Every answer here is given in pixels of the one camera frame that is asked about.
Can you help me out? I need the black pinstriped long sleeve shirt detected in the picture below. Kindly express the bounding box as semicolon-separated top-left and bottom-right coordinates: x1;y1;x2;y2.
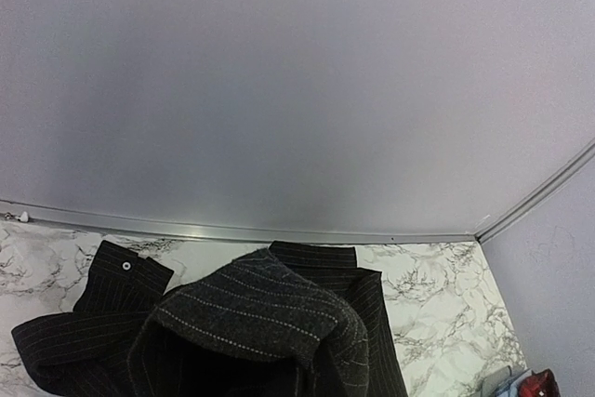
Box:
11;241;406;396

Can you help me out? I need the grey folded shirt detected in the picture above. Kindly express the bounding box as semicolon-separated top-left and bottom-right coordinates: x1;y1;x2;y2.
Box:
480;366;512;397

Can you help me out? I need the light blue folded shirt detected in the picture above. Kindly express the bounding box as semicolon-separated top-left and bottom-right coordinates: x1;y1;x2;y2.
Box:
495;369;533;397

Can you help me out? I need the red black plaid shirt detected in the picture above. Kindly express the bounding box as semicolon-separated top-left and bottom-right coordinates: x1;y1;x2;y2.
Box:
517;369;561;397

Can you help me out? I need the aluminium back wall rail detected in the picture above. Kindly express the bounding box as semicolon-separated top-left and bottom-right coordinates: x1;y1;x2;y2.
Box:
1;200;476;245

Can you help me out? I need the right aluminium corner post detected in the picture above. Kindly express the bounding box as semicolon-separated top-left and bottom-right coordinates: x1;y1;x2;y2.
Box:
474;139;594;244

